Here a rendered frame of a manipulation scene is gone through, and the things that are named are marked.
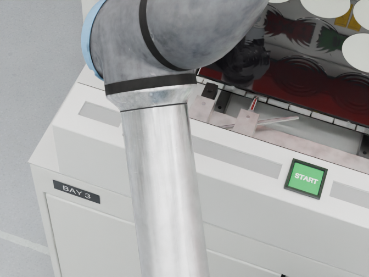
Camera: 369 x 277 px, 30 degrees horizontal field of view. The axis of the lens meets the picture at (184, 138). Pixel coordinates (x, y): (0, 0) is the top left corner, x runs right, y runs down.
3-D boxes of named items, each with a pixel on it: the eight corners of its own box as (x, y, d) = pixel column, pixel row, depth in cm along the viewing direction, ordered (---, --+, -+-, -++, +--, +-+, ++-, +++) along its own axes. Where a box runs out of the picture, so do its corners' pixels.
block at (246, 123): (239, 117, 121) (241, 107, 118) (257, 123, 120) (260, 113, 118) (225, 153, 116) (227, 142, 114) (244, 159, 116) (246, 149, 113)
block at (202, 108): (195, 104, 122) (197, 93, 119) (213, 110, 121) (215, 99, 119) (180, 138, 117) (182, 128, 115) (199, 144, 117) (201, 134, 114)
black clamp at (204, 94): (205, 89, 124) (207, 79, 122) (217, 93, 123) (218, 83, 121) (199, 103, 122) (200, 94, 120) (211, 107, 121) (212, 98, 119)
